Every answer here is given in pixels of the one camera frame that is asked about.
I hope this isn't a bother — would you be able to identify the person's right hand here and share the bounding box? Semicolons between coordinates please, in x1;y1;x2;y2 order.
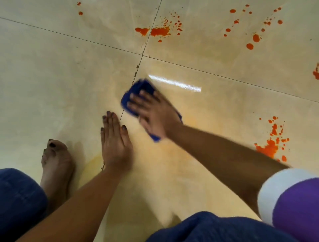
127;89;184;140

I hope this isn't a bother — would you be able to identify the blue jeans left leg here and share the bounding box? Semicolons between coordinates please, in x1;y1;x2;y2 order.
0;168;48;242

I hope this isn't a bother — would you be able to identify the blue jeans leg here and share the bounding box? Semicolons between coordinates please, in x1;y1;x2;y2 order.
0;168;48;242
145;211;301;242

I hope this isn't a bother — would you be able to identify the person's left hand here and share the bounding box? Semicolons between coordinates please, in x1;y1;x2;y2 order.
100;111;134;173

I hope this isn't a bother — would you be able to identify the person's bare foot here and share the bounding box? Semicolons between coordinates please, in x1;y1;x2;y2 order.
40;139;76;202

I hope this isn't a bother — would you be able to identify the person's right forearm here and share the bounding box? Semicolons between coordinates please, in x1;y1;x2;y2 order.
167;123;291;217

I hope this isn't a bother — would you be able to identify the purple and white sleeve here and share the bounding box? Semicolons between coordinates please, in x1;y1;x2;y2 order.
257;168;319;242

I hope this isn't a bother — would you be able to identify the person's left forearm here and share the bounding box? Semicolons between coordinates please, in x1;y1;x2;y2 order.
15;167;126;242

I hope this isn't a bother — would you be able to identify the blue cleaning cloth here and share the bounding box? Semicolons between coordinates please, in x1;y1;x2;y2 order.
121;78;183;143

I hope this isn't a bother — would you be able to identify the blue jeans right leg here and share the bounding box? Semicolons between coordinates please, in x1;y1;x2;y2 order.
145;211;301;242

